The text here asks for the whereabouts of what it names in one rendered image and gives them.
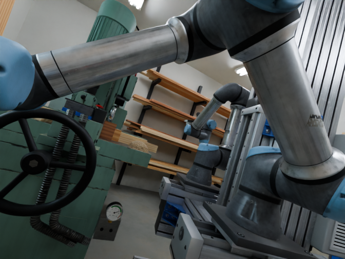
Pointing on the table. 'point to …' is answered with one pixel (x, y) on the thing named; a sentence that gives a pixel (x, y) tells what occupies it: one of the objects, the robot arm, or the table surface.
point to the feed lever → (121, 95)
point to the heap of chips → (138, 146)
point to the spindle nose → (92, 90)
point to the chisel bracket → (90, 100)
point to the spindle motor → (112, 21)
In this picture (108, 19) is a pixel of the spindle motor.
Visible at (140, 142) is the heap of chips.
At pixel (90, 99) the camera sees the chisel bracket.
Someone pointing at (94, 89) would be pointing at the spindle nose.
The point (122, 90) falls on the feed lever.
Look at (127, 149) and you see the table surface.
